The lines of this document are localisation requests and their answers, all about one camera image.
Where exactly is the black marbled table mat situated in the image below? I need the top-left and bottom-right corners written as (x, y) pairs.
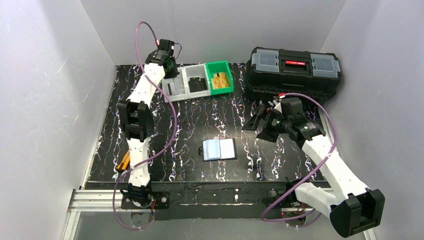
top-left (85, 63), bottom-right (315, 189)

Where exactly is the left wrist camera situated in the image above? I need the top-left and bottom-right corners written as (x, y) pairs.
top-left (158, 39), bottom-right (176, 57)

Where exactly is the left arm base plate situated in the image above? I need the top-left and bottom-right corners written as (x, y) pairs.
top-left (120, 191), bottom-right (170, 210)

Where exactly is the tan credit card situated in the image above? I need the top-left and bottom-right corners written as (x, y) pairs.
top-left (211, 73), bottom-right (221, 90)

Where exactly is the silver card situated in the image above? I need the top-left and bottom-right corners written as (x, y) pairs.
top-left (166, 81), bottom-right (180, 96)

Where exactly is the green plastic bin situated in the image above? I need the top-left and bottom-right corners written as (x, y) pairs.
top-left (205, 60), bottom-right (234, 95)

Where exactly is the black plastic toolbox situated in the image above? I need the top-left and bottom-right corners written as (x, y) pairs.
top-left (243, 46), bottom-right (342, 103)

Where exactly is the white left plastic bin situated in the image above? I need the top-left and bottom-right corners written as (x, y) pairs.
top-left (161, 67), bottom-right (189, 102)

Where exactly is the white middle plastic bin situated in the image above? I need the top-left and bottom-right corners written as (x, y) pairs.
top-left (182, 63), bottom-right (211, 99)

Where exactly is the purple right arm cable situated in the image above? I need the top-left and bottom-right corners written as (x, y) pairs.
top-left (259, 92), bottom-right (339, 228)

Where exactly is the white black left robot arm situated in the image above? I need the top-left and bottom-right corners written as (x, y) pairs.
top-left (117, 39), bottom-right (178, 205)

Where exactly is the white plastic bin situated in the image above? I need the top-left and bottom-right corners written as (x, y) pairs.
top-left (161, 67), bottom-right (189, 102)
top-left (182, 63), bottom-right (211, 99)

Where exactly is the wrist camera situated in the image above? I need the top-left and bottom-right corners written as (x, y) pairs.
top-left (158, 39), bottom-right (176, 57)
top-left (280, 97), bottom-right (304, 119)

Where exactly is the orange pen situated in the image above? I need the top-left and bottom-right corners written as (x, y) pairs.
top-left (115, 150), bottom-right (130, 173)

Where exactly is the gold card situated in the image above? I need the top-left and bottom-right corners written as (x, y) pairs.
top-left (217, 72), bottom-right (229, 88)

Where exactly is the black card holder wallet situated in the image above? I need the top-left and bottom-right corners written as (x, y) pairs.
top-left (198, 138), bottom-right (238, 162)

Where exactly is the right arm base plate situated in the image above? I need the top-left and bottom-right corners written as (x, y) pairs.
top-left (262, 190), bottom-right (311, 212)

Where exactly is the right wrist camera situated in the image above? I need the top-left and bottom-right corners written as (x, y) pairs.
top-left (280, 97), bottom-right (304, 119)

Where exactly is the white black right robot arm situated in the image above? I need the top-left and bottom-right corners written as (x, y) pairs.
top-left (242, 97), bottom-right (385, 238)

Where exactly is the aluminium frame rail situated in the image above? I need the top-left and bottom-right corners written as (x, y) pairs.
top-left (61, 188), bottom-right (378, 240)

